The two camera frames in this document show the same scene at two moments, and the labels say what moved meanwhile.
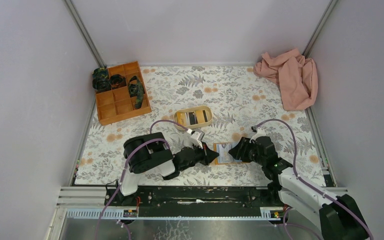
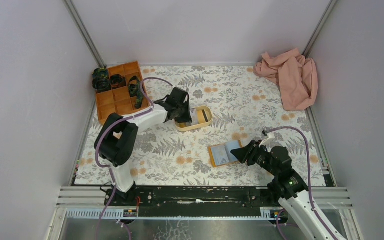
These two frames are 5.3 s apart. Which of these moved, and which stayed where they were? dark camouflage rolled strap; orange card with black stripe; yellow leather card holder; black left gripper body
Moved: black left gripper body
Stayed: yellow leather card holder; orange card with black stripe; dark camouflage rolled strap
